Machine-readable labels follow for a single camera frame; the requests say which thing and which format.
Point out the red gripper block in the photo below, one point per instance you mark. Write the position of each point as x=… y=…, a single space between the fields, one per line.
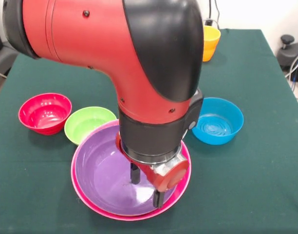
x=171 y=178

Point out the dark green tablecloth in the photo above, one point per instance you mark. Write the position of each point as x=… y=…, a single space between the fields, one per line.
x=42 y=182

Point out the purple plastic bowl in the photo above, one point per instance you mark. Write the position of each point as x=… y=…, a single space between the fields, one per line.
x=100 y=170

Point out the red plastic bowl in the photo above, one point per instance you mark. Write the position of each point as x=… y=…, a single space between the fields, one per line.
x=44 y=114

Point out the blue plastic bowl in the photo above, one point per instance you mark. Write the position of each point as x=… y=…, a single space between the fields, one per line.
x=219 y=122

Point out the pink plastic bowl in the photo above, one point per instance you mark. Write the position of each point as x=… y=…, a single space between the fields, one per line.
x=185 y=158

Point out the small green plastic bowl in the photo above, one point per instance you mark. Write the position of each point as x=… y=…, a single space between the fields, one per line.
x=85 y=122

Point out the orange plastic cup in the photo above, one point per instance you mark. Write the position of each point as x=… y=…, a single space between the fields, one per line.
x=211 y=41

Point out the black chair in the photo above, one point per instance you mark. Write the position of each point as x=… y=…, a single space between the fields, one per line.
x=3 y=61

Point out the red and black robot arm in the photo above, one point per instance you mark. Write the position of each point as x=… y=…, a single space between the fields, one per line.
x=115 y=61

